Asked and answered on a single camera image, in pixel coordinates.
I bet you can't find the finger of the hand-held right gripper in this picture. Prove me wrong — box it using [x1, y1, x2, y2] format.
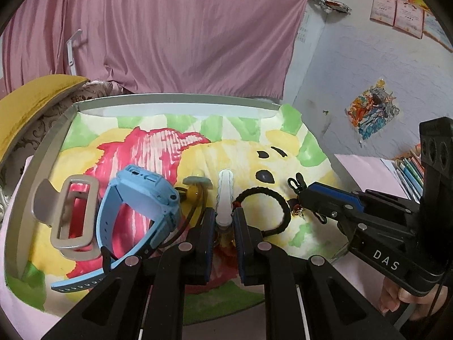
[300, 186, 421, 242]
[311, 181, 422, 221]

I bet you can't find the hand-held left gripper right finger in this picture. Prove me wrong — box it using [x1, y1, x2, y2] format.
[232, 207, 406, 340]

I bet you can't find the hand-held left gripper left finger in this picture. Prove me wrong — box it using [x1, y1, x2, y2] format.
[40, 207, 216, 340]

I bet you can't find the black cord with beads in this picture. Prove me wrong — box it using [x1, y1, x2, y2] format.
[287, 173, 328, 224]

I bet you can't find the white hair clip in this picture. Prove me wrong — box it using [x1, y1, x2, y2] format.
[215, 169, 235, 229]

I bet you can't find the black braided bracelet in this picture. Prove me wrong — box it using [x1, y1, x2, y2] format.
[234, 186, 289, 236]

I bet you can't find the blue smartwatch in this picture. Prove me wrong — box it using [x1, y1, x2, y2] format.
[50, 164, 183, 294]

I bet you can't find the grey tray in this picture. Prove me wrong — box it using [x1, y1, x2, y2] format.
[3, 93, 340, 326]

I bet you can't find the person's right hand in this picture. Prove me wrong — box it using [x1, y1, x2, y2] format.
[380, 274, 453, 322]

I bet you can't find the row of colourful books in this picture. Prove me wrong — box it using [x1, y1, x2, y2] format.
[394, 143, 425, 201]

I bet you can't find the pink bed sheet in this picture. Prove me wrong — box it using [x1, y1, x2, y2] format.
[0, 152, 422, 340]

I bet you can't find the cartoon printed cloth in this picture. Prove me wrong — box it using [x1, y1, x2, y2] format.
[5, 104, 337, 324]

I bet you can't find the grey hair claw clip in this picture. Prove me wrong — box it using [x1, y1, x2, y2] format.
[32, 175, 103, 261]

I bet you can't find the pale blue award certificate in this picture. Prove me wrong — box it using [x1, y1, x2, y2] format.
[423, 11, 453, 52]

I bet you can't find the pink award certificate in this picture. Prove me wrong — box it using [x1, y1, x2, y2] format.
[370, 0, 398, 27]
[394, 0, 424, 39]

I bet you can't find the patterned pillow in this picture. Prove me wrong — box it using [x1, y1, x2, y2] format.
[0, 80, 124, 213]

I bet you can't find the pink curtain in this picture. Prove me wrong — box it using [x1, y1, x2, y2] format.
[2, 0, 308, 100]

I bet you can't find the yellow cushion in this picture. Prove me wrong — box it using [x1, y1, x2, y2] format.
[0, 74, 89, 165]

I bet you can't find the colourful wall sticker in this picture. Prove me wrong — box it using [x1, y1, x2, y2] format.
[345, 78, 400, 141]

